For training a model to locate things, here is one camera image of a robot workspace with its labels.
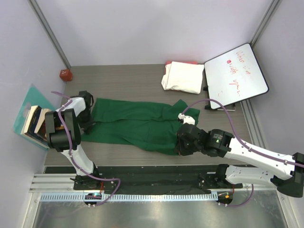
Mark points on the red cube block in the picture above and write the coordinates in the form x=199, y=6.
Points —
x=66, y=75

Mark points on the stack of books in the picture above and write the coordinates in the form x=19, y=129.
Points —
x=34, y=127

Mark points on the green t shirt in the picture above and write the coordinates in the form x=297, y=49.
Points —
x=149, y=126

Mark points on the white dry-erase board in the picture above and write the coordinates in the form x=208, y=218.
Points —
x=235, y=76

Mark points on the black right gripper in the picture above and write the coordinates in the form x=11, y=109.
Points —
x=181, y=150

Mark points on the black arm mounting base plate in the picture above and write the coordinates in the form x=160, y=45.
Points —
x=151, y=180

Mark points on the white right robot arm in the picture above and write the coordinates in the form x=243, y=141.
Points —
x=284, y=172

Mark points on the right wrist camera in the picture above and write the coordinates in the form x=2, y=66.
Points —
x=185, y=119

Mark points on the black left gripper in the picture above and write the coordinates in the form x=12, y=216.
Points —
x=86, y=127

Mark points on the white slotted cable duct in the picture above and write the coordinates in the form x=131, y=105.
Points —
x=96, y=197

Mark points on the teal plastic folder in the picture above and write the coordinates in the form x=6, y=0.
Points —
x=32, y=98

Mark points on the folded white t shirt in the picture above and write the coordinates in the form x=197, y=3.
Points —
x=184, y=76

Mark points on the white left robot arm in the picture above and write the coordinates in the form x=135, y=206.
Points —
x=63, y=131

